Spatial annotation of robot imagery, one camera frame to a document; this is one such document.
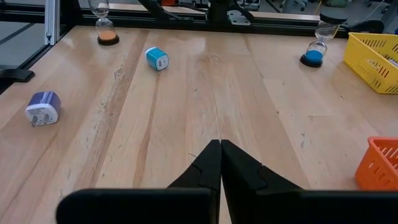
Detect black aluminium table frame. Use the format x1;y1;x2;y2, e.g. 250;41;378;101
0;0;385;94

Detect purple and white wall charger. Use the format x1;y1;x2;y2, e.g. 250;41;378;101
24;90;62;128

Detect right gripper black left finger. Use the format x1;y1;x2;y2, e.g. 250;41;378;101
56;139;223;224

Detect orange plastic basket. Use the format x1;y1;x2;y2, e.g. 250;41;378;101
354;136;398;191

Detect blue sand black hourglass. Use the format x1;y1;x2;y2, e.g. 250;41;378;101
299;11;348;68

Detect yellow plastic basket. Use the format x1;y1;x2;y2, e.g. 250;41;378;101
343;32;398;95

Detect orange sand black hourglass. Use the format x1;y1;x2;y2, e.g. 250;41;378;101
88;0;120;47

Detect cyan and white wall charger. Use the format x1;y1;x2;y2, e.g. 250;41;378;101
144;46;170;72

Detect silver aluminium post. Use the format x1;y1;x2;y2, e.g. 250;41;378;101
44;0;62;47

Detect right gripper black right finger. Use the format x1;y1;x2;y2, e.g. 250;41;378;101
221;139;398;224

